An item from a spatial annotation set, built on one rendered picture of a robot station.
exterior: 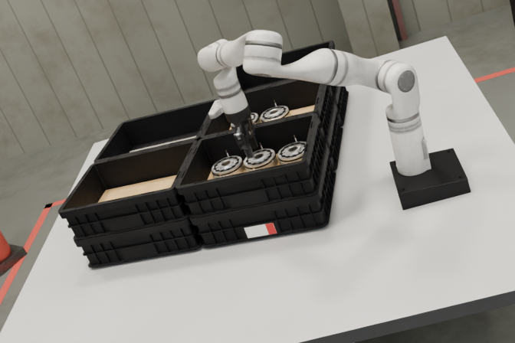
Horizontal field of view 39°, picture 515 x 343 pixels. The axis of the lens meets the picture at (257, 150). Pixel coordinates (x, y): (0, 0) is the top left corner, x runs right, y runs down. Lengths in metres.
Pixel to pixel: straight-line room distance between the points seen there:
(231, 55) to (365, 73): 0.37
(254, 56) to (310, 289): 0.61
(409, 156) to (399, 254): 0.31
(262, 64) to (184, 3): 3.42
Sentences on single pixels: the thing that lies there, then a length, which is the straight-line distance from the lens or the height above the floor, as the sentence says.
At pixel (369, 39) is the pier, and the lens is 4.95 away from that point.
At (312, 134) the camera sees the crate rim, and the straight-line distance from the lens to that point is 2.12.
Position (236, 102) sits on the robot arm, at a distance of 2.10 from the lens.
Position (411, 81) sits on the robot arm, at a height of 1.03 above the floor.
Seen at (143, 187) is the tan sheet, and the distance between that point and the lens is 2.44.
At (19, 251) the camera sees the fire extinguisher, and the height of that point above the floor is 0.04.
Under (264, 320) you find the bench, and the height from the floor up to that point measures 0.70.
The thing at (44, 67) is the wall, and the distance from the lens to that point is 5.53.
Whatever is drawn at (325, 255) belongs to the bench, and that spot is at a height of 0.70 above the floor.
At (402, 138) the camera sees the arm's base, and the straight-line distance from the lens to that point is 2.07.
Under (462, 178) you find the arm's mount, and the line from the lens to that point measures 2.07.
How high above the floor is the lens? 1.85
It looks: 25 degrees down
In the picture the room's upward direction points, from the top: 21 degrees counter-clockwise
